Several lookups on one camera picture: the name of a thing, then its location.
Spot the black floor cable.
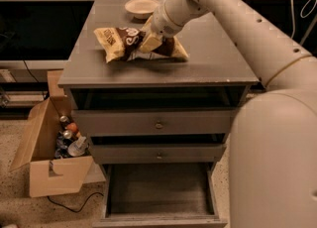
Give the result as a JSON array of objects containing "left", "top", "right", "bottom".
[{"left": 47, "top": 191, "right": 105, "bottom": 214}]

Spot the grey open bottom drawer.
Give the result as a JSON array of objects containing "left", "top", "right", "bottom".
[{"left": 92, "top": 163, "right": 227, "bottom": 228}]

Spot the clear plastic bottle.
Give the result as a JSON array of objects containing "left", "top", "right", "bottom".
[{"left": 67, "top": 136, "right": 88, "bottom": 157}]

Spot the grey top drawer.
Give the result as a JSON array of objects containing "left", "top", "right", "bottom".
[{"left": 71, "top": 110, "right": 235, "bottom": 136}]

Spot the silver can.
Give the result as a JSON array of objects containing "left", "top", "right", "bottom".
[
  {"left": 62, "top": 130, "right": 73, "bottom": 140},
  {"left": 59, "top": 115, "right": 70, "bottom": 126}
]

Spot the white cable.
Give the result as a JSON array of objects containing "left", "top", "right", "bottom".
[{"left": 284, "top": 0, "right": 317, "bottom": 40}]

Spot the cardboard box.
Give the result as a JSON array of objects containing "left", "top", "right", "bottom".
[{"left": 10, "top": 70, "right": 105, "bottom": 197}]

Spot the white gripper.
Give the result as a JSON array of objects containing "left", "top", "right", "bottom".
[{"left": 139, "top": 4, "right": 181, "bottom": 54}]

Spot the grey drawer cabinet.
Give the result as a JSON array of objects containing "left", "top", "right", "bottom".
[{"left": 57, "top": 0, "right": 260, "bottom": 228}]

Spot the orange ball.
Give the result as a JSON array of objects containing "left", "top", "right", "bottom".
[{"left": 66, "top": 123, "right": 78, "bottom": 133}]

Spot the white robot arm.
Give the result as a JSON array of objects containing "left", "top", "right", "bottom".
[{"left": 142, "top": 0, "right": 317, "bottom": 228}]

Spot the brown chip bag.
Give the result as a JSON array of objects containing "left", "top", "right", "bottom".
[{"left": 94, "top": 27, "right": 188, "bottom": 62}]

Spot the white bowl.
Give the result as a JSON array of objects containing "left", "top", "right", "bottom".
[{"left": 125, "top": 0, "right": 159, "bottom": 20}]

